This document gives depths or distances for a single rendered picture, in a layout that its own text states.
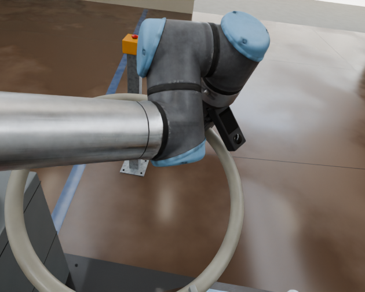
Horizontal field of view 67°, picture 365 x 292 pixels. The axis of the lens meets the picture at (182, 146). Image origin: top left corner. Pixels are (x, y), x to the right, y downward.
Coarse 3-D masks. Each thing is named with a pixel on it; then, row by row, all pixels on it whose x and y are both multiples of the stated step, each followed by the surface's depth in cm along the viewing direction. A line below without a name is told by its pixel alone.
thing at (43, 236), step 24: (0, 192) 99; (24, 192) 100; (0, 216) 92; (24, 216) 101; (48, 216) 123; (0, 240) 87; (48, 240) 126; (0, 264) 88; (48, 264) 128; (0, 288) 90; (24, 288) 107
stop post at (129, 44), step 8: (128, 40) 160; (136, 40) 162; (128, 48) 162; (136, 48) 162; (128, 56) 168; (136, 56) 167; (128, 64) 171; (136, 64) 170; (128, 72) 175; (136, 72) 174; (128, 80) 178; (136, 80) 177; (128, 88) 182; (136, 88) 181; (128, 160) 237; (136, 160) 224; (144, 160) 239; (128, 168) 230; (136, 168) 229; (144, 168) 232
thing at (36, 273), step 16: (112, 96) 66; (128, 96) 67; (144, 96) 68; (224, 144) 68; (224, 160) 66; (16, 176) 53; (16, 192) 51; (240, 192) 62; (16, 208) 50; (240, 208) 61; (16, 224) 49; (240, 224) 59; (16, 240) 48; (224, 240) 58; (16, 256) 47; (32, 256) 48; (224, 256) 55; (32, 272) 46; (48, 272) 48; (208, 272) 53; (48, 288) 46; (64, 288) 47; (208, 288) 52
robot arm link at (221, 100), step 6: (204, 84) 54; (204, 90) 55; (210, 90) 53; (240, 90) 55; (204, 96) 56; (210, 96) 55; (216, 96) 54; (222, 96) 53; (228, 96) 54; (234, 96) 54; (210, 102) 56; (216, 102) 55; (222, 102) 55; (228, 102) 56
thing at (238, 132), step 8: (216, 112) 60; (224, 112) 61; (232, 112) 62; (216, 120) 61; (224, 120) 61; (232, 120) 62; (224, 128) 61; (232, 128) 62; (224, 136) 62; (232, 136) 62; (240, 136) 63; (232, 144) 62; (240, 144) 63
